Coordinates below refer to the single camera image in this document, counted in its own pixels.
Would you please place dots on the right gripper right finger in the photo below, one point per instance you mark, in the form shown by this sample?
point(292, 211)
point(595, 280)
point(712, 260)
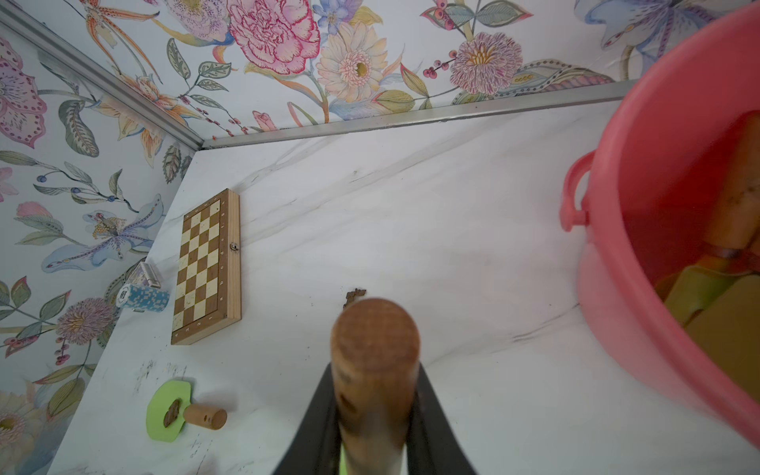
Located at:
point(431, 445)

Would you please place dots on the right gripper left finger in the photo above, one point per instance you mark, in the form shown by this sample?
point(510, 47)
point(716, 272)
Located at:
point(317, 444)

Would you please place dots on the green trowel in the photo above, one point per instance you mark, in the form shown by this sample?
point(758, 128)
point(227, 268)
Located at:
point(171, 409)
point(730, 231)
point(375, 351)

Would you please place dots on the yellow trowel wooden handle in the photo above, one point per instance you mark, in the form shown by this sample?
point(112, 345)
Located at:
point(728, 333)

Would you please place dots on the pink plastic bucket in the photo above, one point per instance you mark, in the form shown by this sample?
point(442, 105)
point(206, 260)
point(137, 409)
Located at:
point(644, 198)

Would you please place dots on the soil clump near bucket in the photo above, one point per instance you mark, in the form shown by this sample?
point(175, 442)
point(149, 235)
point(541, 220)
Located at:
point(353, 296)

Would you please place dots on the wooden chessboard box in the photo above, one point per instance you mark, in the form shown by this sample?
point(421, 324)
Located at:
point(208, 285)

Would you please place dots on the small blue patterned cup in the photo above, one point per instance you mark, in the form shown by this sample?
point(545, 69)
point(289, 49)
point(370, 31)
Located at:
point(142, 298)

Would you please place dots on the small card box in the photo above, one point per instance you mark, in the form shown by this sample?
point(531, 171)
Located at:
point(147, 277)

